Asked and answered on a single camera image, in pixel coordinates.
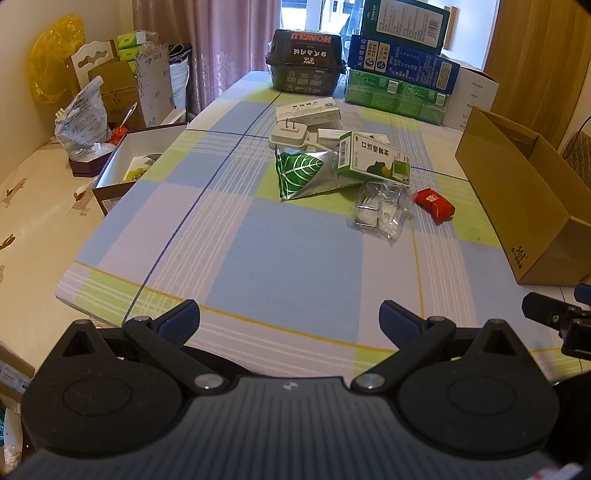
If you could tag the silver green tea pouch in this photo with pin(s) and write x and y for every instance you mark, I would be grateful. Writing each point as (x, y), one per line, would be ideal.
(307, 173)

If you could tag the blue carton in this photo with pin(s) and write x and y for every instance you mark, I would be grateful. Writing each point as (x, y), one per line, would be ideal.
(401, 62)

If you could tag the long white medicine box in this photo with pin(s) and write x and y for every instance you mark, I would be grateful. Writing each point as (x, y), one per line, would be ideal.
(330, 137)

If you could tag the green shrink-wrapped cartons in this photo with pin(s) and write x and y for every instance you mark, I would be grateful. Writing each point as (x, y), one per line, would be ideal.
(394, 96)

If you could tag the quilted brown chair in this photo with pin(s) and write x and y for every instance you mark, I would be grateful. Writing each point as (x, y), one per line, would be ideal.
(577, 153)

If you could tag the brown cardboard box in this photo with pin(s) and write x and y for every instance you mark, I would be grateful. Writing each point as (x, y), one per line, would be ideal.
(537, 204)

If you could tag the dark green carton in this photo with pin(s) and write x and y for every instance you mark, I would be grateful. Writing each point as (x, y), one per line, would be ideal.
(413, 23)

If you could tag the white carton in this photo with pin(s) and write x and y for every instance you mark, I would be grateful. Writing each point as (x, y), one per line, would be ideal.
(473, 88)

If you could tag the open white gift box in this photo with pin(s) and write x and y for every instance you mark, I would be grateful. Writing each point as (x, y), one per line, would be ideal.
(131, 158)

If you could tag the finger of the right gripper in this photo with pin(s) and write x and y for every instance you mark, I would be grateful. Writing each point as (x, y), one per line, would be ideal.
(582, 293)
(547, 311)

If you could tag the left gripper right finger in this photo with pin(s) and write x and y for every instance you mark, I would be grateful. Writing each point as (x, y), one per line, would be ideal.
(418, 340)

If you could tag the white green tablet box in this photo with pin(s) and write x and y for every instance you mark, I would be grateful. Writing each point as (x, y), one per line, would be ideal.
(311, 112)

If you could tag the printed plastic bag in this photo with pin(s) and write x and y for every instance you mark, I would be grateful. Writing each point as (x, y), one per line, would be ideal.
(82, 128)

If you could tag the white power adapter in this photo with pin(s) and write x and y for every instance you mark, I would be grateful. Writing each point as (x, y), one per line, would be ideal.
(288, 134)

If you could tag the clear plastic blister pack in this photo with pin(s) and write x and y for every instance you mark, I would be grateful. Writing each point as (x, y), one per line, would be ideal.
(381, 209)

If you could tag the checked pastel tablecloth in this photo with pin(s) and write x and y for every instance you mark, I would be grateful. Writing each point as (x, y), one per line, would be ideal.
(290, 288)

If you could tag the pink curtain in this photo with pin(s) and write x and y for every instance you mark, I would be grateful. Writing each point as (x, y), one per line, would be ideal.
(228, 39)

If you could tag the black food container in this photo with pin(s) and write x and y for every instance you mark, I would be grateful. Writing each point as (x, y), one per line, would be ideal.
(305, 62)

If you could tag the red snack packet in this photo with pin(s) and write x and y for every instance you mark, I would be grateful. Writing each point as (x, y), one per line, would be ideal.
(440, 209)

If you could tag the green white medicine box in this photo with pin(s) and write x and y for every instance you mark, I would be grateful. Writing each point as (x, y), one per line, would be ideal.
(362, 157)

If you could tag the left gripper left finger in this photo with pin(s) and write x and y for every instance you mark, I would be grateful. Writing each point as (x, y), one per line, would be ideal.
(162, 339)

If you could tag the yellow plastic bag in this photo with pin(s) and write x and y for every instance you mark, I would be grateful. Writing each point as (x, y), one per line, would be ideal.
(47, 73)

